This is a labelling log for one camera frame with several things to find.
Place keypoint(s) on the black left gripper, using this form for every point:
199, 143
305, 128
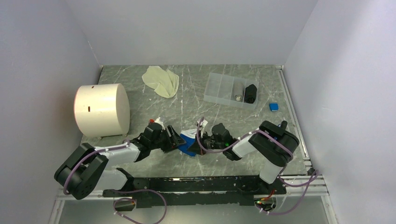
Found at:
174, 141

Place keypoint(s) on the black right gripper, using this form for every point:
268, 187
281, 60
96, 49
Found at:
196, 149

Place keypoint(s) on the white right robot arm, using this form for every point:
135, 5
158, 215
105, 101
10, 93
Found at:
273, 142

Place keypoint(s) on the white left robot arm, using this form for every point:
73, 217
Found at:
91, 168

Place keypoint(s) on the black striped rolled underwear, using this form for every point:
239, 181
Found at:
250, 94

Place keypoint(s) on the grey rolled underwear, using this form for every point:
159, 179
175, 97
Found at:
238, 90

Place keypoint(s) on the cream yellow underwear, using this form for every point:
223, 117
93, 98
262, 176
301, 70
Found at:
165, 83

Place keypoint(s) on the clear plastic divided tray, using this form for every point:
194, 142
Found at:
219, 90

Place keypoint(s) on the cream cylindrical container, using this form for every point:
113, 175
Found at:
102, 110

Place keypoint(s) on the small blue block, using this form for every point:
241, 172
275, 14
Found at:
273, 107

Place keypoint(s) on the blue black handheld device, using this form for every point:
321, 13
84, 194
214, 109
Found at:
283, 124

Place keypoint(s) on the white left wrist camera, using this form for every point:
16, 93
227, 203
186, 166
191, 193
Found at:
159, 120

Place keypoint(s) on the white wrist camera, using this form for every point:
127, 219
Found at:
159, 120
201, 125

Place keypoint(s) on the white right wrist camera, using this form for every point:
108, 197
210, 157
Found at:
201, 125

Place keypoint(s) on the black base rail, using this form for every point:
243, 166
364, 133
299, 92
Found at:
243, 190

